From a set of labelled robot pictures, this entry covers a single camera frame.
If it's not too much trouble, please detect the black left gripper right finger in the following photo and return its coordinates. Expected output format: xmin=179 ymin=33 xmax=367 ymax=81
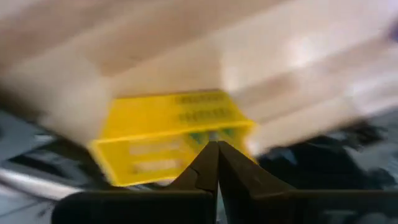
xmin=217 ymin=141 xmax=296 ymax=224

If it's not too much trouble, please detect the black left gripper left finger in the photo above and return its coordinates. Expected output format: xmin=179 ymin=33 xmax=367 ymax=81
xmin=169 ymin=141 xmax=220 ymax=224

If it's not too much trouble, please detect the yellow plastic basket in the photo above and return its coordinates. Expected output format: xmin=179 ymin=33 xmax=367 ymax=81
xmin=88 ymin=89 xmax=258 ymax=188

